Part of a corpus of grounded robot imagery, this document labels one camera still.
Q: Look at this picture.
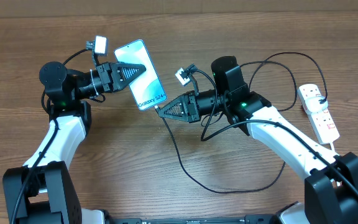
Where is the Samsung Galaxy smartphone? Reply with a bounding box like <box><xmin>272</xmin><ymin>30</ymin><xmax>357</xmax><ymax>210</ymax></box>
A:
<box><xmin>114</xmin><ymin>39</ymin><xmax>167</xmax><ymax>111</ymax></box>

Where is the black USB charging cable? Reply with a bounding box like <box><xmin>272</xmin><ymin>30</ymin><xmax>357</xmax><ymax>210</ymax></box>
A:
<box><xmin>154</xmin><ymin>52</ymin><xmax>329</xmax><ymax>194</ymax></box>

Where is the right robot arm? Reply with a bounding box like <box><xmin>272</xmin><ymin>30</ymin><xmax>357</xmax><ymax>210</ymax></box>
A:
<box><xmin>157</xmin><ymin>56</ymin><xmax>358</xmax><ymax>223</ymax></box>

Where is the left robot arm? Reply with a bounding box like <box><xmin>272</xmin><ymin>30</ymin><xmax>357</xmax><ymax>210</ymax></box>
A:
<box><xmin>2</xmin><ymin>62</ymin><xmax>146</xmax><ymax>223</ymax></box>

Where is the white charger adapter plug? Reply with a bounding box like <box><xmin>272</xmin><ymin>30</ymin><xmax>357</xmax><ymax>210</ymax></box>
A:
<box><xmin>305</xmin><ymin>96</ymin><xmax>328</xmax><ymax>114</ymax></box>

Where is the white power strip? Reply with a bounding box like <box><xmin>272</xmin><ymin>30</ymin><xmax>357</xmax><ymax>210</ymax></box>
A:
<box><xmin>298</xmin><ymin>84</ymin><xmax>340</xmax><ymax>144</ymax></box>

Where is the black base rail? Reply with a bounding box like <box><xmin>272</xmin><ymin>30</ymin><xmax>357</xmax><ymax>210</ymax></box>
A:
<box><xmin>104</xmin><ymin>213</ymin><xmax>332</xmax><ymax>224</ymax></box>

